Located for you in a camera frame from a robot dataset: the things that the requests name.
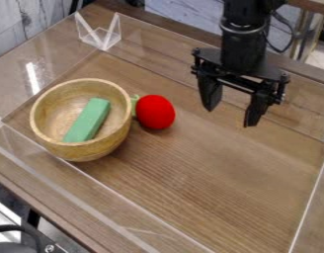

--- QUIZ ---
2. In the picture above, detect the metal table leg frame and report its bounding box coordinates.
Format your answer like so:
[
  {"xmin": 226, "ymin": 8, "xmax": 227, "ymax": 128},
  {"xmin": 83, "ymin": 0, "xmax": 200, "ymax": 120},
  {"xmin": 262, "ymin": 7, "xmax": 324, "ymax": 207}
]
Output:
[{"xmin": 290, "ymin": 10, "xmax": 324, "ymax": 62}]

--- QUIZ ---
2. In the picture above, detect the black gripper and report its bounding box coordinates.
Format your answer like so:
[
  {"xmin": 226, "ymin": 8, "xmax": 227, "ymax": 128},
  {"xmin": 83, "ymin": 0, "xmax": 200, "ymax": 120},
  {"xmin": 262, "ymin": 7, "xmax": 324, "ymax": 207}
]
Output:
[{"xmin": 191, "ymin": 47, "xmax": 290, "ymax": 127}]

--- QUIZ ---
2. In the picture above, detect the green rectangular block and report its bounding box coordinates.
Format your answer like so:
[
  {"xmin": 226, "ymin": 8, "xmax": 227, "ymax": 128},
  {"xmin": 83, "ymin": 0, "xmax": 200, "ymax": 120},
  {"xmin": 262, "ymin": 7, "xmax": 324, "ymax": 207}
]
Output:
[{"xmin": 63, "ymin": 98, "xmax": 111, "ymax": 142}]

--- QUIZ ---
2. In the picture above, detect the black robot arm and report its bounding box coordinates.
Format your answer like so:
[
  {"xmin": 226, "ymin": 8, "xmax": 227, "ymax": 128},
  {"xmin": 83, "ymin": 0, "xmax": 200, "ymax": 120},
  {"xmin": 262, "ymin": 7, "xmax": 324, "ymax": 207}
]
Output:
[{"xmin": 191, "ymin": 0, "xmax": 290, "ymax": 127}]

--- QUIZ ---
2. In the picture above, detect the red fruit with green stem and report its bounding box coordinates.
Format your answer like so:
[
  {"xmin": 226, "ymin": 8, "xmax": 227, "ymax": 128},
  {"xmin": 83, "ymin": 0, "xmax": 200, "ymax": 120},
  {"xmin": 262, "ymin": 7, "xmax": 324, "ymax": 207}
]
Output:
[{"xmin": 132, "ymin": 95, "xmax": 176, "ymax": 129}]

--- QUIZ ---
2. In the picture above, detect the clear acrylic tray wall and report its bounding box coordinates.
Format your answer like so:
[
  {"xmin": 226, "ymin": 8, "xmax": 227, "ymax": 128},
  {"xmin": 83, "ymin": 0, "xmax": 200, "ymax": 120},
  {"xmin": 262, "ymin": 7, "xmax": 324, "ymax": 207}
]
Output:
[{"xmin": 0, "ymin": 112, "xmax": 324, "ymax": 253}]

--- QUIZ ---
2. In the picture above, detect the black cable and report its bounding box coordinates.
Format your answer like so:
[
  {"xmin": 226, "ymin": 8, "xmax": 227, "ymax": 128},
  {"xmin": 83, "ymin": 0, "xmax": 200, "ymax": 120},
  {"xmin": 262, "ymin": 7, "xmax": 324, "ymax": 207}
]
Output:
[{"xmin": 264, "ymin": 9, "xmax": 302, "ymax": 54}]

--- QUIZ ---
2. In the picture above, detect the black equipment base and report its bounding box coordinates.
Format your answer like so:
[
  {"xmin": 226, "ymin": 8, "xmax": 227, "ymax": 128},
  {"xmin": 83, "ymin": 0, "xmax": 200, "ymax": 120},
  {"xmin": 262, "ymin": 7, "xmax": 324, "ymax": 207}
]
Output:
[{"xmin": 0, "ymin": 211, "xmax": 68, "ymax": 253}]

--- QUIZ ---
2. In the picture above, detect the wooden bowl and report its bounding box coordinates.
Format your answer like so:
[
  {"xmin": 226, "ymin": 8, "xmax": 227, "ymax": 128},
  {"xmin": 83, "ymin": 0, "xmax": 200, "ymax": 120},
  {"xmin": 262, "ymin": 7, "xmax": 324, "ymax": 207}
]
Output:
[{"xmin": 29, "ymin": 78, "xmax": 133, "ymax": 162}]

